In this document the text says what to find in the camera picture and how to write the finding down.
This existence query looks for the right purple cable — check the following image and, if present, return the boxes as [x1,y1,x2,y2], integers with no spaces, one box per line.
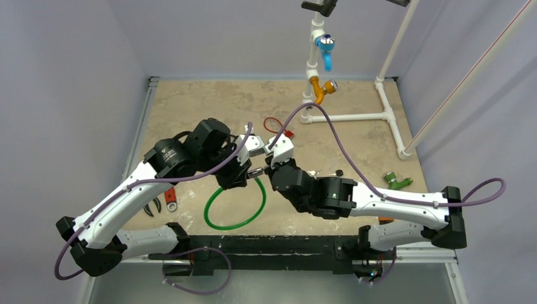
[268,101,507,208]

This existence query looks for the blue faucet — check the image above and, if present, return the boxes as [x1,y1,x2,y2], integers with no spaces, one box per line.
[315,34,336,72]

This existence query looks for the red adjustable wrench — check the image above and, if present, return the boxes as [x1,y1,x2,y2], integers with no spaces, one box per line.
[164,187,177,212]

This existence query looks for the orange faucet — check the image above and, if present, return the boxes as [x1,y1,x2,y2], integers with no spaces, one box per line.
[309,76,338,105]

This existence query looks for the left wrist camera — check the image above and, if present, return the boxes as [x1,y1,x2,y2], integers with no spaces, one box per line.
[234,135,265,165]

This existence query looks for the green cable lock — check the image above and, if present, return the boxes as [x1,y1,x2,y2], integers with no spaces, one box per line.
[203,177,268,231]

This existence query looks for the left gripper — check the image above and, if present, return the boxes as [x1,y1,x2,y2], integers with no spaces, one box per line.
[199,141,252,189]

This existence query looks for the red cable lock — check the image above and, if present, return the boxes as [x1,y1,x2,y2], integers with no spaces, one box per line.
[263,117,294,139]

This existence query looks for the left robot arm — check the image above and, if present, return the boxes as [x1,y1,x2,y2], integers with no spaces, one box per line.
[56,118,263,277]

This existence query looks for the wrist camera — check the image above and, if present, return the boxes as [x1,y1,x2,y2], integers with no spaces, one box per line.
[268,135,294,168]
[234,135,265,165]

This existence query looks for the black handled key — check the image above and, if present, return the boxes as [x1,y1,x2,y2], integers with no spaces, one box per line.
[319,169,344,177]

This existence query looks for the white PVC pipe frame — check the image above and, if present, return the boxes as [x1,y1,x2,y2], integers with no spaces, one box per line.
[300,1,536,160]

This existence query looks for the green pipe fitting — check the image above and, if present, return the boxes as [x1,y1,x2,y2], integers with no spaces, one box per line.
[383,172,413,191]

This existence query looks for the orange black brush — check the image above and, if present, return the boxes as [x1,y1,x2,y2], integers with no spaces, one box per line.
[379,217,394,225]

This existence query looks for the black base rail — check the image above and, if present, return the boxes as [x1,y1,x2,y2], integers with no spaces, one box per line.
[148,226,396,278]

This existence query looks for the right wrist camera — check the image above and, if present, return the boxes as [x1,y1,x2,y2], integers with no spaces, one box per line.
[268,135,294,168]

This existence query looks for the black pliers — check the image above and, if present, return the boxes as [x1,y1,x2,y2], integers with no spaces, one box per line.
[143,197,162,218]

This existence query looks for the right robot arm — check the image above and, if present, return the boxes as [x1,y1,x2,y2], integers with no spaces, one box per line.
[265,156,467,258]

